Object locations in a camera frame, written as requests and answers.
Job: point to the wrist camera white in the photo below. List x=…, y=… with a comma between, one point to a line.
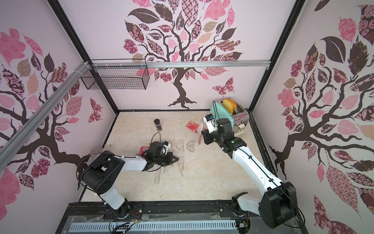
x=166, y=147
x=210, y=123

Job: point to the aluminium rail back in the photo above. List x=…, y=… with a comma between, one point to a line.
x=184, y=64

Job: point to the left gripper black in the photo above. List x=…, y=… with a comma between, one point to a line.
x=170, y=156

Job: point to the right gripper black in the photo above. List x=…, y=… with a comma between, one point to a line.
x=207, y=136

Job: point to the aluminium rail left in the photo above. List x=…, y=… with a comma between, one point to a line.
x=19, y=139

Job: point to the red ruler set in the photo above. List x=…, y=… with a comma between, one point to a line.
x=200, y=129
x=143, y=150
x=193, y=126

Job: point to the yellow toast slice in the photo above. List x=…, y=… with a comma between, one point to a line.
x=230, y=105

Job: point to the mint green toaster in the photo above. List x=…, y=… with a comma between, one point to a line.
x=238, y=121

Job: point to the clear plastic cup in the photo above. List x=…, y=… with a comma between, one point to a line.
x=95, y=152

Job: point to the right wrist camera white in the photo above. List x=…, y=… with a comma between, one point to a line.
x=210, y=123

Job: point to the white slotted cable duct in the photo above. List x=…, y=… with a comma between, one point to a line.
x=151, y=226

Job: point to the clear plastic ruler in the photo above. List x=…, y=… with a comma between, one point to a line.
x=157, y=176

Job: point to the aluminium rail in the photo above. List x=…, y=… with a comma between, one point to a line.
x=19, y=139
x=184, y=64

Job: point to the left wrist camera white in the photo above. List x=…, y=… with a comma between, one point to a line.
x=166, y=147

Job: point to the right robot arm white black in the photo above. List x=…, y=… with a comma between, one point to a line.
x=279, y=199

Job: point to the black wire basket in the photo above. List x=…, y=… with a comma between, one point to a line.
x=117, y=75

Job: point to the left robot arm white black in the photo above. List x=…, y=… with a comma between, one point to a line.
x=101, y=174

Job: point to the black lid spice jar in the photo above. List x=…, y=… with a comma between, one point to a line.
x=158, y=124

